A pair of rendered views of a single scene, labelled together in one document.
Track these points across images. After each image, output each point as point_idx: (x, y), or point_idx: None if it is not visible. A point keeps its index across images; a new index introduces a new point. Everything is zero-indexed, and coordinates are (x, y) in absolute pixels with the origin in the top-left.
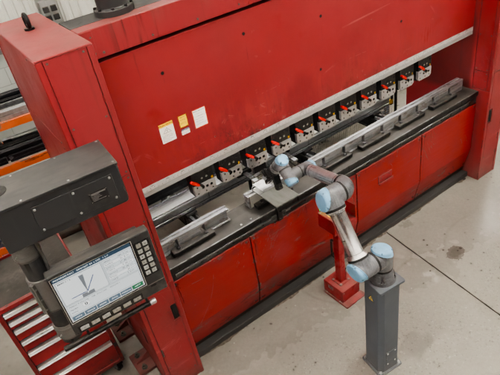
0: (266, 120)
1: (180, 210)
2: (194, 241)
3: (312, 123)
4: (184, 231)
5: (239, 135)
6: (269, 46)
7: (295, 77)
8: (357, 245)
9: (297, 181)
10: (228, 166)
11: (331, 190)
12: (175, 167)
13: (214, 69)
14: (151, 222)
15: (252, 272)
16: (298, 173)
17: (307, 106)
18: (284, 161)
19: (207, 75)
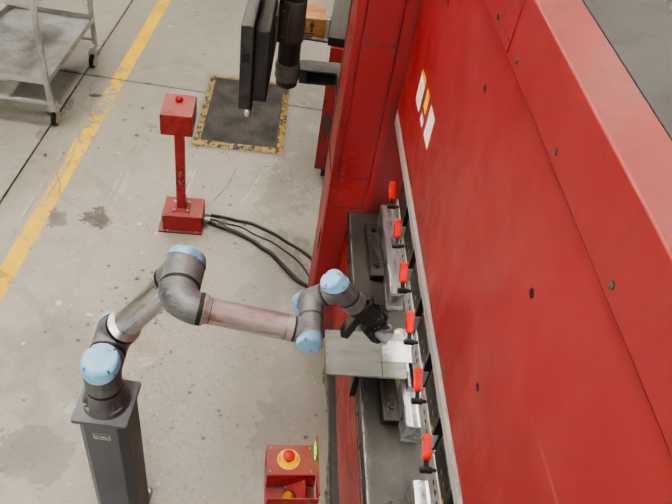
0: (431, 281)
1: None
2: (371, 248)
3: (432, 427)
4: (388, 233)
5: (421, 232)
6: (482, 176)
7: (464, 303)
8: (121, 311)
9: (292, 306)
10: (406, 243)
11: (176, 255)
12: (406, 145)
13: (455, 86)
14: (339, 119)
15: (340, 377)
16: (300, 307)
17: (445, 389)
18: (325, 279)
19: (451, 83)
